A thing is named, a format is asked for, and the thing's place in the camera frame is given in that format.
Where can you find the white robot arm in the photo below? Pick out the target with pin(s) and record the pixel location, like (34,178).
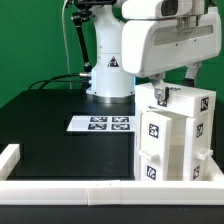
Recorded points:
(109,81)

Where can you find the white U-shaped obstacle fence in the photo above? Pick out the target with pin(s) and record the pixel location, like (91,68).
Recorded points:
(90,193)

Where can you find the white cabinet top block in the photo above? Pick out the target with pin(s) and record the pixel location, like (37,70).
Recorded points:
(188,101)

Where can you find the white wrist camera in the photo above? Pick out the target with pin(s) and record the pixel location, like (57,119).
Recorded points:
(155,9)

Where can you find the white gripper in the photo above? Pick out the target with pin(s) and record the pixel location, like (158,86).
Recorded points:
(152,47)

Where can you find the white cabinet body box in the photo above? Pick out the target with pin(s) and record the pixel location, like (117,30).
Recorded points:
(177,141)

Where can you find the white marker base plate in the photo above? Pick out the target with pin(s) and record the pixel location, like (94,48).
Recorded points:
(102,124)

